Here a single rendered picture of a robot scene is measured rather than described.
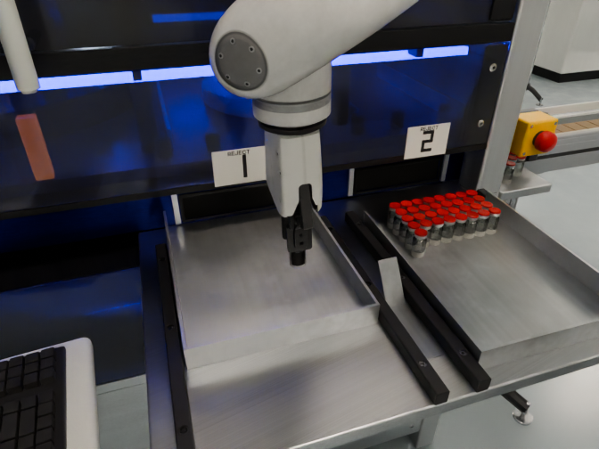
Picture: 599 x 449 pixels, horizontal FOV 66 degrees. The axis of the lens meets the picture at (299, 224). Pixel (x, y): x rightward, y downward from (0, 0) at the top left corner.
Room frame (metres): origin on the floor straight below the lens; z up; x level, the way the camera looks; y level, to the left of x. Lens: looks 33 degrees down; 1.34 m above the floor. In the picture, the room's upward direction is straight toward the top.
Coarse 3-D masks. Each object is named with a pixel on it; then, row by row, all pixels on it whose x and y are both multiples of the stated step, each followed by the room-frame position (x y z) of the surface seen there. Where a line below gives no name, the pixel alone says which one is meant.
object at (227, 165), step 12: (216, 156) 0.66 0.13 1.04; (228, 156) 0.67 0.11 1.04; (240, 156) 0.67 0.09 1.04; (252, 156) 0.68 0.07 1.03; (264, 156) 0.68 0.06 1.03; (216, 168) 0.66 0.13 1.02; (228, 168) 0.67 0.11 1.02; (240, 168) 0.67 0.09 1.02; (252, 168) 0.68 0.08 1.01; (264, 168) 0.68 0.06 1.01; (216, 180) 0.66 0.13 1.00; (228, 180) 0.67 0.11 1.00; (240, 180) 0.67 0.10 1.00; (252, 180) 0.68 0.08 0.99
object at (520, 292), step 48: (384, 240) 0.63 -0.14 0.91; (480, 240) 0.67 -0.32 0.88; (528, 240) 0.66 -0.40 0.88; (432, 288) 0.54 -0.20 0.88; (480, 288) 0.54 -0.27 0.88; (528, 288) 0.54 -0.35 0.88; (576, 288) 0.54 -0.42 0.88; (480, 336) 0.44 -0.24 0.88; (528, 336) 0.44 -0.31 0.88; (576, 336) 0.43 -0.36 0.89
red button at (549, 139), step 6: (546, 132) 0.83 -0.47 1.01; (540, 138) 0.83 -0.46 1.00; (546, 138) 0.82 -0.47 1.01; (552, 138) 0.82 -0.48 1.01; (534, 144) 0.83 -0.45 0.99; (540, 144) 0.82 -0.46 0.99; (546, 144) 0.82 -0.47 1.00; (552, 144) 0.82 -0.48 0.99; (540, 150) 0.82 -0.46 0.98; (546, 150) 0.82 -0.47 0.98
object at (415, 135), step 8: (408, 128) 0.76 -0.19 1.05; (416, 128) 0.77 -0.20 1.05; (424, 128) 0.77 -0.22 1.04; (432, 128) 0.78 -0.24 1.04; (440, 128) 0.78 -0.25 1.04; (448, 128) 0.79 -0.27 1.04; (408, 136) 0.77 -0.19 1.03; (416, 136) 0.77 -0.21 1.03; (424, 136) 0.78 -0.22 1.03; (440, 136) 0.79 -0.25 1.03; (408, 144) 0.77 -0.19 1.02; (416, 144) 0.77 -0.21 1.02; (424, 144) 0.78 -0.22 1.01; (432, 144) 0.78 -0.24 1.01; (440, 144) 0.79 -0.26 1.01; (408, 152) 0.77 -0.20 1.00; (416, 152) 0.77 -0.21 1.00; (424, 152) 0.78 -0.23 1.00; (432, 152) 0.78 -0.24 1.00; (440, 152) 0.79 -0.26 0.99
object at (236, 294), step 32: (192, 224) 0.72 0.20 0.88; (224, 224) 0.72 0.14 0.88; (256, 224) 0.72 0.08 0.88; (320, 224) 0.68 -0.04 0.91; (192, 256) 0.62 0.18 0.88; (224, 256) 0.62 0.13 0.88; (256, 256) 0.62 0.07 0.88; (288, 256) 0.62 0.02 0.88; (320, 256) 0.62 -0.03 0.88; (192, 288) 0.54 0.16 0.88; (224, 288) 0.54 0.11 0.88; (256, 288) 0.54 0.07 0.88; (288, 288) 0.54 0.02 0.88; (320, 288) 0.54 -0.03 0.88; (352, 288) 0.54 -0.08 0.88; (192, 320) 0.47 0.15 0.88; (224, 320) 0.47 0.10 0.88; (256, 320) 0.47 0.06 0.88; (288, 320) 0.47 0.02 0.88; (320, 320) 0.44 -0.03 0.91; (352, 320) 0.45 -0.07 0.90; (192, 352) 0.39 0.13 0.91; (224, 352) 0.40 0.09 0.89; (256, 352) 0.41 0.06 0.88
